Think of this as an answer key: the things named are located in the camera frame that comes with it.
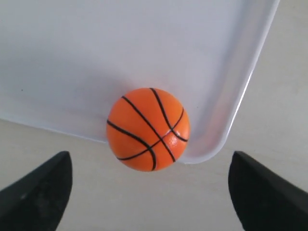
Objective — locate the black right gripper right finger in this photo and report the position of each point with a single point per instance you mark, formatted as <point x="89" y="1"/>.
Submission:
<point x="264" y="201"/>

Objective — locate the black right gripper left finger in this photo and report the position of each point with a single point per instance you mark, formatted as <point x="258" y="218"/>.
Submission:
<point x="37" y="201"/>

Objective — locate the small orange basketball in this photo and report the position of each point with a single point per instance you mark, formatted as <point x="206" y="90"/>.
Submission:
<point x="148" y="129"/>

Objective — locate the white plastic tray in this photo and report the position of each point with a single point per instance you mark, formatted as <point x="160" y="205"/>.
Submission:
<point x="63" y="63"/>

